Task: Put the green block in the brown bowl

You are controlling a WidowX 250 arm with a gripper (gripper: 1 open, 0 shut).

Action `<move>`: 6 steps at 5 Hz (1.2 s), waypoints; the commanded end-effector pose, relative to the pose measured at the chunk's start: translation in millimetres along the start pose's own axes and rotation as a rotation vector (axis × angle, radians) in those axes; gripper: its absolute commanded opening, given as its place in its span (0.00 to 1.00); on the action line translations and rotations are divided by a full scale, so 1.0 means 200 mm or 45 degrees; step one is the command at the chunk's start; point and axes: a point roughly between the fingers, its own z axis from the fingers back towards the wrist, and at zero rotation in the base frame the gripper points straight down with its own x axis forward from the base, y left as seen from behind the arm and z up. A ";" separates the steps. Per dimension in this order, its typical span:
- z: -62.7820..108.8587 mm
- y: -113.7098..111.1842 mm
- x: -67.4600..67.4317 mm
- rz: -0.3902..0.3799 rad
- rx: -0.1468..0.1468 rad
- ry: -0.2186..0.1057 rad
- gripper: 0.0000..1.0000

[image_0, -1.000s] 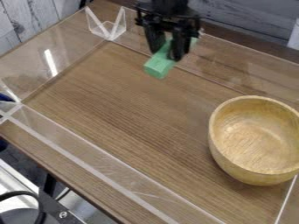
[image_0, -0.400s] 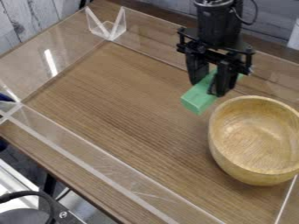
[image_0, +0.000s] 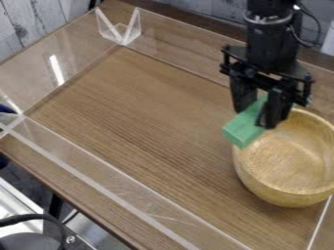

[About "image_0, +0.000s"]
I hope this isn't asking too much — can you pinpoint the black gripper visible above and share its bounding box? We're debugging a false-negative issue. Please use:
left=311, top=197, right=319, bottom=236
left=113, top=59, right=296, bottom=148
left=220, top=11, right=314, bottom=129

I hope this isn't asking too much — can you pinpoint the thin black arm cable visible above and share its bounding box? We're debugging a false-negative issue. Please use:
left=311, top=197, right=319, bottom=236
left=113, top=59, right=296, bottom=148
left=288, top=3, right=323, bottom=49

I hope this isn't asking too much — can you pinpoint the green rectangular block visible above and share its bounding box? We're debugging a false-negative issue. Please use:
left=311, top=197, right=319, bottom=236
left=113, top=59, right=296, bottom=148
left=221, top=95, right=271, bottom=148

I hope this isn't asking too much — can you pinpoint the light wooden bowl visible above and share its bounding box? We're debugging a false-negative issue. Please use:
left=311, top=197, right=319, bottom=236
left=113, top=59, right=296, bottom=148
left=232, top=108, right=334, bottom=208

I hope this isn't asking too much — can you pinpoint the blue object at edge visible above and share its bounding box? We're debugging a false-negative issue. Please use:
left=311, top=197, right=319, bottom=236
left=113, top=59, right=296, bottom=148
left=0, top=104, right=17, bottom=114

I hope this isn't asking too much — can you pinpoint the clear acrylic corner bracket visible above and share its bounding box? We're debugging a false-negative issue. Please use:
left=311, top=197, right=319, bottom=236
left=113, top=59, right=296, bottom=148
left=93, top=8, right=140, bottom=46

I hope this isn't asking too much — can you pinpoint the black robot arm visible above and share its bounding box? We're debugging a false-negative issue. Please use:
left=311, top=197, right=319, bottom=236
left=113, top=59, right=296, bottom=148
left=220, top=0, right=314, bottom=129

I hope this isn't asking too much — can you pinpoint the black cable loop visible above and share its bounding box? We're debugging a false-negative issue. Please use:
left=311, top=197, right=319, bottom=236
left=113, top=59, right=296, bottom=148
left=0, top=213, right=66, bottom=250

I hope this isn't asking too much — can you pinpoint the metal table bracket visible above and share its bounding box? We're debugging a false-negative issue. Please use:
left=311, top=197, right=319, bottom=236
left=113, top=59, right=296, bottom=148
left=42, top=211, right=96, bottom=250

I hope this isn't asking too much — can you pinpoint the clear acrylic tray wall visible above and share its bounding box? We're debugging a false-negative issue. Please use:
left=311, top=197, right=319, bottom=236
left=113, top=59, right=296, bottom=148
left=0, top=0, right=334, bottom=250

